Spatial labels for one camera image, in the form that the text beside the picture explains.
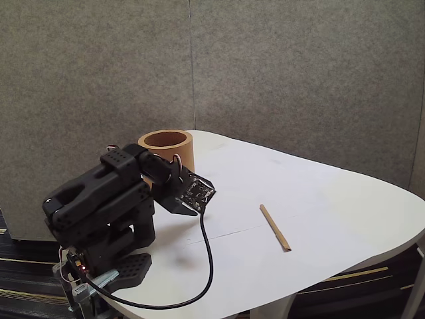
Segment grey metal table clamp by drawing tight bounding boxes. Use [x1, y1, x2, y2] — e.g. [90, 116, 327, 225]
[52, 262, 120, 315]

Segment bare circuit board camera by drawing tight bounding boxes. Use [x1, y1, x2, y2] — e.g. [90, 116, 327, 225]
[175, 171, 218, 213]

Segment motor controller board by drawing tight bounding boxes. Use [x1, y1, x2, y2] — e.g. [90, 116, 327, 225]
[66, 251, 92, 276]

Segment white table leg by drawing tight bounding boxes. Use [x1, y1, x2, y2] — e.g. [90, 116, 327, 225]
[400, 244, 425, 319]

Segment brown cork pen holder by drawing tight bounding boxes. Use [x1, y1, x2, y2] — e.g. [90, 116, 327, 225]
[137, 130, 195, 190]

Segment grey felt partition panel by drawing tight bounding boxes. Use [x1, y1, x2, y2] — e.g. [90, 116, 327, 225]
[189, 0, 425, 200]
[0, 0, 197, 242]

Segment brown pen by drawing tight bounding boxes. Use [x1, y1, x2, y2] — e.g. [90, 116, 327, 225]
[259, 203, 292, 253]

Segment black camera cable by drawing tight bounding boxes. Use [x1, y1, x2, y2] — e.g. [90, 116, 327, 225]
[78, 209, 214, 310]

